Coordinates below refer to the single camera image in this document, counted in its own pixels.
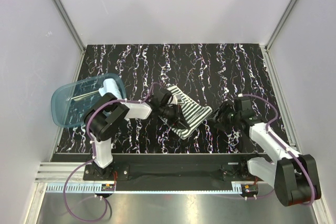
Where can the right electronics board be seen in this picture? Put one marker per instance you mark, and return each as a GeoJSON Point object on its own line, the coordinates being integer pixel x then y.
{"type": "Point", "coordinates": [251, 189]}

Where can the blue transparent plastic container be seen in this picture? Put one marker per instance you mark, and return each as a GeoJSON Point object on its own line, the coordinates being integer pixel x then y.
{"type": "Point", "coordinates": [70, 102]}

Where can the aluminium frame rail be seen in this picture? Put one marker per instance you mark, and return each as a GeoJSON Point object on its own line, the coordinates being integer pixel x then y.
{"type": "Point", "coordinates": [68, 177]}

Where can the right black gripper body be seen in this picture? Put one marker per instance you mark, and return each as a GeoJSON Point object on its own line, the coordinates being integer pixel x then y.
{"type": "Point", "coordinates": [229, 118]}

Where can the electronics board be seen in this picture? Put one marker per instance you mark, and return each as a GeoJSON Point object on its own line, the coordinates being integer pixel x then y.
{"type": "Point", "coordinates": [251, 189]}
{"type": "Point", "coordinates": [108, 187]}

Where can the left electronics board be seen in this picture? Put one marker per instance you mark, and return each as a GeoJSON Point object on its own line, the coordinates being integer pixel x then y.
{"type": "Point", "coordinates": [108, 187]}

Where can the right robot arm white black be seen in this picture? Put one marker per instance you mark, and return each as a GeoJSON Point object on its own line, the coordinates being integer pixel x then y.
{"type": "Point", "coordinates": [293, 176]}

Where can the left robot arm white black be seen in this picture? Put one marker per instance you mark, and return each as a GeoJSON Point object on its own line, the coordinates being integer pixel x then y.
{"type": "Point", "coordinates": [104, 118]}

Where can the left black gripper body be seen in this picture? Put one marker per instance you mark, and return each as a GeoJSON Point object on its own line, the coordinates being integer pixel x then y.
{"type": "Point", "coordinates": [172, 114]}

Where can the light blue towel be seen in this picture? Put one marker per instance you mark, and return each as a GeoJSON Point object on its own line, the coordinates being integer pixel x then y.
{"type": "Point", "coordinates": [113, 86]}

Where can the green white striped towel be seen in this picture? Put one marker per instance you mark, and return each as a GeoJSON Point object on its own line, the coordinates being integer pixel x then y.
{"type": "Point", "coordinates": [194, 113]}

